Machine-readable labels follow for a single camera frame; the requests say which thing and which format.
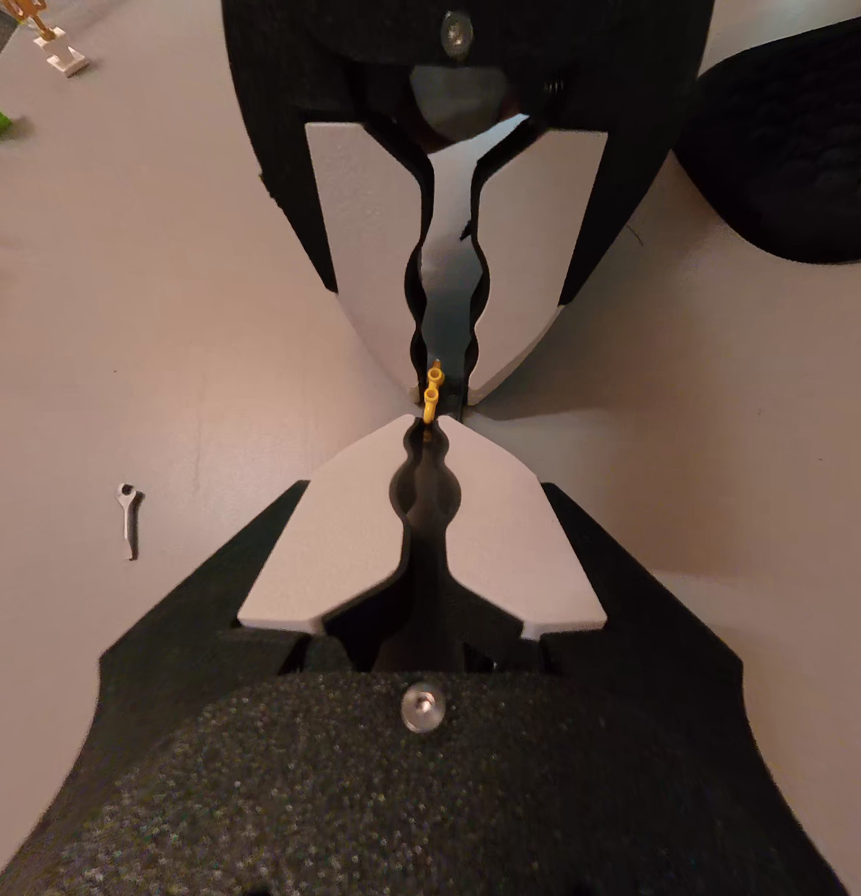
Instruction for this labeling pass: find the black mesh office chair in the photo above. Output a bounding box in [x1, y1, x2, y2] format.
[679, 14, 861, 266]

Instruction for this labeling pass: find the small tan lego piece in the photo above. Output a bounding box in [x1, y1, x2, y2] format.
[22, 0, 92, 79]

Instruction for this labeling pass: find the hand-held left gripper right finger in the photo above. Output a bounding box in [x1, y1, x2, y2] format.
[442, 418, 609, 638]

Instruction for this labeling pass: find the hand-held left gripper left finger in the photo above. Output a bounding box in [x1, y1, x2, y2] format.
[239, 413, 414, 631]

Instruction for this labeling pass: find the small yellow lego piece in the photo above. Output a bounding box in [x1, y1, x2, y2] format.
[421, 357, 449, 429]

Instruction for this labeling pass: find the thin black lego piece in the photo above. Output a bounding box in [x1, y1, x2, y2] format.
[116, 482, 143, 562]

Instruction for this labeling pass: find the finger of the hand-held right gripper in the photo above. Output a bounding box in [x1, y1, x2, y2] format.
[463, 124, 609, 407]
[305, 121, 437, 397]

